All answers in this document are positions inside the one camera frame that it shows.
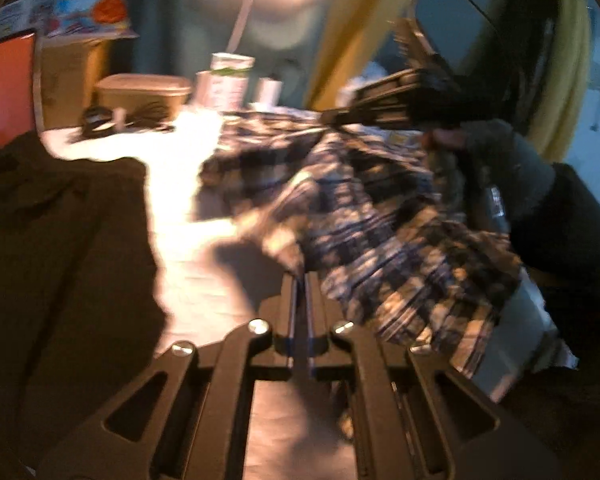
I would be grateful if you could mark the cardboard box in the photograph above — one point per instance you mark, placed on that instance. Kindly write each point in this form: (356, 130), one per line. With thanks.
(70, 80)

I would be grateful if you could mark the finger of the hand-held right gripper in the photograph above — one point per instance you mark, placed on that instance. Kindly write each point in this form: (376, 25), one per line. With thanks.
(390, 87)
(375, 114)

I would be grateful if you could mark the tan lidded container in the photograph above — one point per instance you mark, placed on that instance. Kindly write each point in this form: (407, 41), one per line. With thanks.
(142, 92)

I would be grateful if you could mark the black curved frame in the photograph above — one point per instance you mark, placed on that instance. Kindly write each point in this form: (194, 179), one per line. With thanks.
(530, 35)

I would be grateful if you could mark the blue plaid shirt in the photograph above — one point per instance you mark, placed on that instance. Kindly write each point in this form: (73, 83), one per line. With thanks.
(370, 220)

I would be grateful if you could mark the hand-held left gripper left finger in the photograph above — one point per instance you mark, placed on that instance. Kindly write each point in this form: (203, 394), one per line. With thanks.
(292, 320)

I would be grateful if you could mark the person's right forearm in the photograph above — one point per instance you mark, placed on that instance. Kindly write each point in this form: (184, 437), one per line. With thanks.
(565, 220)

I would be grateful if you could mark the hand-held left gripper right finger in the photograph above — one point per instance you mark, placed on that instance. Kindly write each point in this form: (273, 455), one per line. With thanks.
(310, 320)

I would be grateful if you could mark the white charger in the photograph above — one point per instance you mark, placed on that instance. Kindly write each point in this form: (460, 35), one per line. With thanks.
(269, 91)

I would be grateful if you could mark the green white milk carton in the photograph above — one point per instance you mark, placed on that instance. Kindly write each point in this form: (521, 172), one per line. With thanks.
(230, 80)

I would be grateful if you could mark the dark cloth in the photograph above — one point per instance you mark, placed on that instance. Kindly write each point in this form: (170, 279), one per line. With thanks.
(55, 270)

